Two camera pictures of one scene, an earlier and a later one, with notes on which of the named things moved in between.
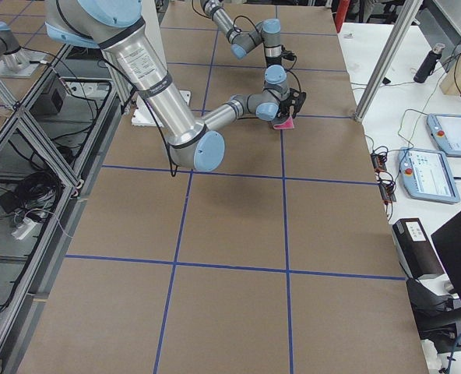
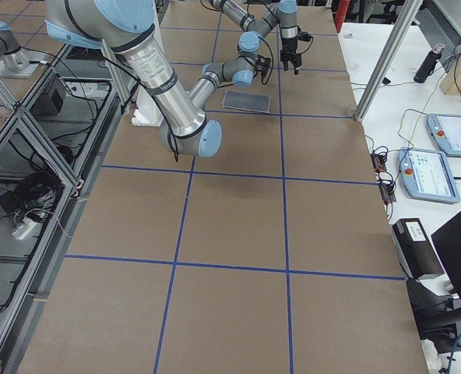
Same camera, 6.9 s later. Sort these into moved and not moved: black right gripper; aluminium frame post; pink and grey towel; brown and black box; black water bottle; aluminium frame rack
Moved: black right gripper; pink and grey towel
Not moved: aluminium frame post; aluminium frame rack; brown and black box; black water bottle
